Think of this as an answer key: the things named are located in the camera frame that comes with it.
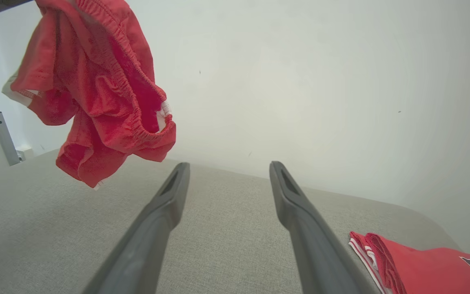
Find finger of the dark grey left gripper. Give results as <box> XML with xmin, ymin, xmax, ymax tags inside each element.
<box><xmin>0</xmin><ymin>0</ymin><xmax>35</xmax><ymax>15</ymax></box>

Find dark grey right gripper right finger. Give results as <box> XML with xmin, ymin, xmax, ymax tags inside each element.
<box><xmin>270</xmin><ymin>160</ymin><xmax>378</xmax><ymax>294</ymax></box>

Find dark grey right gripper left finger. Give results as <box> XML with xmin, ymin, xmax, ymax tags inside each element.
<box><xmin>82</xmin><ymin>162</ymin><xmax>191</xmax><ymax>294</ymax></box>

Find red white t-shirt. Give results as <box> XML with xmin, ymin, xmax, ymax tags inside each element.
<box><xmin>348</xmin><ymin>232</ymin><xmax>470</xmax><ymax>294</ymax></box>

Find red shorts with white stripes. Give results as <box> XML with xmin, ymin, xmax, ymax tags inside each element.
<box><xmin>2</xmin><ymin>0</ymin><xmax>177</xmax><ymax>190</ymax></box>

